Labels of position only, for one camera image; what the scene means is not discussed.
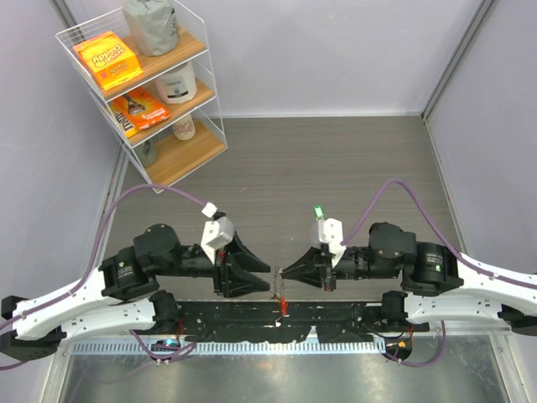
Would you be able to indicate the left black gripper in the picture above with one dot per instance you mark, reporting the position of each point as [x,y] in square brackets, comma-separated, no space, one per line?
[237,282]

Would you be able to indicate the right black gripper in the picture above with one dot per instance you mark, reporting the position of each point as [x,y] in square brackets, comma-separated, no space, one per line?
[310,268]

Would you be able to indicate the keyring bunch with red tag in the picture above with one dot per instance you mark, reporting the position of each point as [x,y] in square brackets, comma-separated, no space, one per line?
[278,289]

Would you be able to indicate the key with green tag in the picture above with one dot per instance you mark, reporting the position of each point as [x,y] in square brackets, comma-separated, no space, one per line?
[319,213]

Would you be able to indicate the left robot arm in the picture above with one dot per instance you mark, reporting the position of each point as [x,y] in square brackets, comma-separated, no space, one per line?
[123,292]

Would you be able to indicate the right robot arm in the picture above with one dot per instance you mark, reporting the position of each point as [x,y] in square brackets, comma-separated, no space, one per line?
[436,284]

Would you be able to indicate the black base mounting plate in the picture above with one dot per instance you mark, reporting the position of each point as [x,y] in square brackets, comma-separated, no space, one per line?
[272,322]

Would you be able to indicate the grey green small vase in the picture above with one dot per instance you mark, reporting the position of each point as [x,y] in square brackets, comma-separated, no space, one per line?
[147,153]

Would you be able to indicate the cream patterned cup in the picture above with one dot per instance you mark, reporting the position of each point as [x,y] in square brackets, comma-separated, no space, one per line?
[184,129]

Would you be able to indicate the yellow candy packet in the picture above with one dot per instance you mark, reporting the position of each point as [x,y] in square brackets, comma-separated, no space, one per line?
[128,128]

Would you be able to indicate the white labelled tub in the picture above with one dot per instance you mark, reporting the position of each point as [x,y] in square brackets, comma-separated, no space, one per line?
[177,85]

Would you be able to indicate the orange snack packet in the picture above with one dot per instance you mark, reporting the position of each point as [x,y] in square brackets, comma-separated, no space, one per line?
[141,108]

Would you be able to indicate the orange snack box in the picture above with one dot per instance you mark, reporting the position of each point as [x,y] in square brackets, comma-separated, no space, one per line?
[109,60]

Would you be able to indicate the grey paper bag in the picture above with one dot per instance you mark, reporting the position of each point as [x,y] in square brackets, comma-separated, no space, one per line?
[153,26]

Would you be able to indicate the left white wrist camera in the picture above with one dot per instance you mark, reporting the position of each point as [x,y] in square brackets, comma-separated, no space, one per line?
[217,232]

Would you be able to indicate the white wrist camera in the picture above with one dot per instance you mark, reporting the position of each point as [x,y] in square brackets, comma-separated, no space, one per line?
[329,232]
[217,232]

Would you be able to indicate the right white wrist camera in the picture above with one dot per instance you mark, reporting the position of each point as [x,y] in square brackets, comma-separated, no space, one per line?
[329,232]

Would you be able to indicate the white slotted cable duct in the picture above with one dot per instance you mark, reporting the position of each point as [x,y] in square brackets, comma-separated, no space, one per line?
[128,346]

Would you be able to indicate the white wire shelf rack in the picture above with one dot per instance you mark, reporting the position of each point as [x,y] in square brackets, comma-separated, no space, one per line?
[176,158]

